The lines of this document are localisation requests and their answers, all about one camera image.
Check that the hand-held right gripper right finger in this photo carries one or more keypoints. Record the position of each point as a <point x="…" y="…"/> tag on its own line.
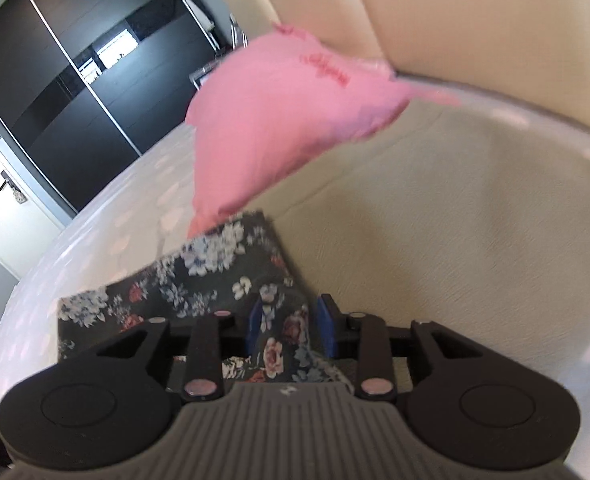
<point x="326" y="327"/>

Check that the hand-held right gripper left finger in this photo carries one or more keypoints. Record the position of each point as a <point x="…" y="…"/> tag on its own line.
<point x="254" y="327"/>

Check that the dark floral pants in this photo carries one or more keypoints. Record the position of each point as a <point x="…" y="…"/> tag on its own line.
<point x="200" y="280"/>

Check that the pink pillow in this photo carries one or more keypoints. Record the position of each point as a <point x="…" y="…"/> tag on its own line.
<point x="275" y="120"/>

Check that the white door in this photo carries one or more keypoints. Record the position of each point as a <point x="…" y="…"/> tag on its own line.
<point x="5" y="230"/>

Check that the small hanging pouch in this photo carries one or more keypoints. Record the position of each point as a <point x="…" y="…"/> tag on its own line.
<point x="20" y="195"/>

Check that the black sliding wardrobe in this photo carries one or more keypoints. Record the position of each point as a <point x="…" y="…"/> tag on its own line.
<point x="75" y="85"/>

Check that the beige padded headboard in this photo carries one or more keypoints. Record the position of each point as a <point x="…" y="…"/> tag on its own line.
<point x="475" y="20"/>

